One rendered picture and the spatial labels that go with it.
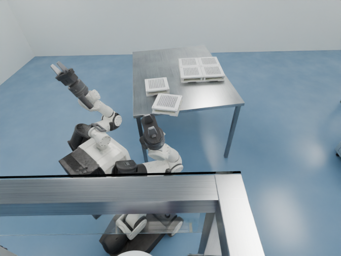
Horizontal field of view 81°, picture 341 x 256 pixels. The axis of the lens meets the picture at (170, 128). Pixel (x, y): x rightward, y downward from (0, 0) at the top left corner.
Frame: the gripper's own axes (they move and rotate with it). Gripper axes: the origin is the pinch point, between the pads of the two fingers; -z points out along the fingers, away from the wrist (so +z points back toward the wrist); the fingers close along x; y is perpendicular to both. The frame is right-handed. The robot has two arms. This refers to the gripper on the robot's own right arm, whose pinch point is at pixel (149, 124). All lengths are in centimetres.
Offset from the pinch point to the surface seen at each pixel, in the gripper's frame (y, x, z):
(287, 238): 90, -85, 152
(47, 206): -25.1, -21.3, -23.4
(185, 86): 52, 88, 122
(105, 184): -13.0, -20.8, -23.0
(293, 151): 168, -10, 194
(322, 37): 445, 212, 293
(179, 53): 73, 168, 158
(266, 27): 319, 268, 270
